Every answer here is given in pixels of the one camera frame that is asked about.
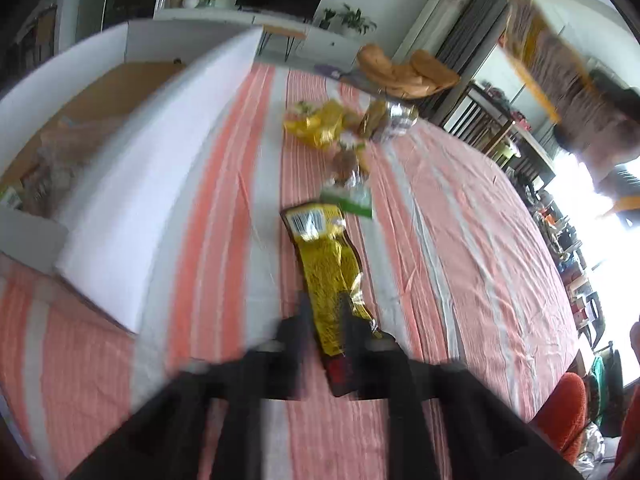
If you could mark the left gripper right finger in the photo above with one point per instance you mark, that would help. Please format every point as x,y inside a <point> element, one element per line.
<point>485,438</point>

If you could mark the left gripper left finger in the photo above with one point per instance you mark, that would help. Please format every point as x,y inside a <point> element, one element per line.
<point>164,439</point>

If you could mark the red yellow snack bag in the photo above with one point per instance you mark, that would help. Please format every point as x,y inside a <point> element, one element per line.
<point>332,275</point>

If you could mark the green white wafer pack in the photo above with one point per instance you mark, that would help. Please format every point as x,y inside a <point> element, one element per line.
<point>356,199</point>

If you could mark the clear bun pack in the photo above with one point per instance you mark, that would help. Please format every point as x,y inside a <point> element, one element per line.
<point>350,166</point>

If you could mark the yellow snack packet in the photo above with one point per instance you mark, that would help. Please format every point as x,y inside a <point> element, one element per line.
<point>323,126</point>

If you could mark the green white snack pack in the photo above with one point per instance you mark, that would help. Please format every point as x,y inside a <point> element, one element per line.
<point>10,198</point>

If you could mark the clear bag of bread slices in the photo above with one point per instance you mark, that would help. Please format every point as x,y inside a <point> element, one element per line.
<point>64,154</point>

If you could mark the orange sausage snack bag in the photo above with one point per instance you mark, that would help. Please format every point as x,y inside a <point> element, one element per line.
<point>599,125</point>

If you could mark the dark wooden chair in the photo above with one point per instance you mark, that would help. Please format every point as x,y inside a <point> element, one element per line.
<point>479,120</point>

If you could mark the white cardboard box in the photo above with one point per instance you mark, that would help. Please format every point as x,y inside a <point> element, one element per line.
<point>173,80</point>

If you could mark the orange lounge chair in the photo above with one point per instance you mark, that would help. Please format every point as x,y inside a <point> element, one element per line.
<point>421,76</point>

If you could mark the wooden bench stool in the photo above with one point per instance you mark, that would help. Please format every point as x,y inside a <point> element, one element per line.
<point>287,36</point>

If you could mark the green potted plant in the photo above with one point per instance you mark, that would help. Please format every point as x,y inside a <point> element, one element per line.
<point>354,23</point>

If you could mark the small potted plant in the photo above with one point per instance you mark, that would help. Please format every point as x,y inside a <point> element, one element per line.
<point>327,17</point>

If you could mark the white round vase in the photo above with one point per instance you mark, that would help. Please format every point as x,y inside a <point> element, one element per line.
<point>190,4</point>

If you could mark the white standing air conditioner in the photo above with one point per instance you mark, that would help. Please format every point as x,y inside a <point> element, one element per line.
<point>431,28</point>

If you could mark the grey curtain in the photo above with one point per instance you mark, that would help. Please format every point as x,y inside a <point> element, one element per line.
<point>464,50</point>

